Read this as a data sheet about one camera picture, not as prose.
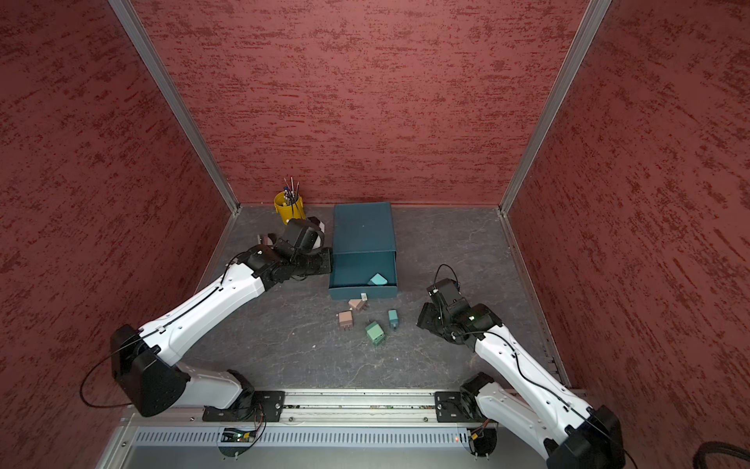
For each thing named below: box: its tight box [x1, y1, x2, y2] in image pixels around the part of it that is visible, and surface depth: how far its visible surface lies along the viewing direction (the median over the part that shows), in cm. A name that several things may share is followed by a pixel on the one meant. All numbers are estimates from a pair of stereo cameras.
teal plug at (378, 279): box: [367, 272, 390, 287], surface depth 81 cm
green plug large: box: [365, 320, 386, 346], surface depth 85 cm
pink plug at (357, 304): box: [347, 298, 369, 312], surface depth 92 cm
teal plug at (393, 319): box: [387, 308, 400, 331], surface depth 89 cm
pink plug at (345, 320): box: [337, 310, 353, 332], surface depth 89 cm
